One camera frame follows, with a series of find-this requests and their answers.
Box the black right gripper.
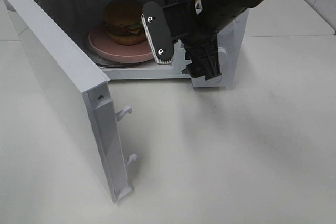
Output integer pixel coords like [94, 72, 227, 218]
[163, 0, 222, 81]

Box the pink round plate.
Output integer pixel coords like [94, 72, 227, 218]
[88, 23, 153, 63]

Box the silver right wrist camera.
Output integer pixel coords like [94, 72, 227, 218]
[141, 1, 174, 65]

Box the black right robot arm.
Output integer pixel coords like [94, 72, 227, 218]
[163, 0, 263, 80]

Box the burger with lettuce and cheese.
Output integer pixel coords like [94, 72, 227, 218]
[103, 0, 146, 46]

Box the white microwave door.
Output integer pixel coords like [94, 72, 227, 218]
[4, 0, 137, 202]

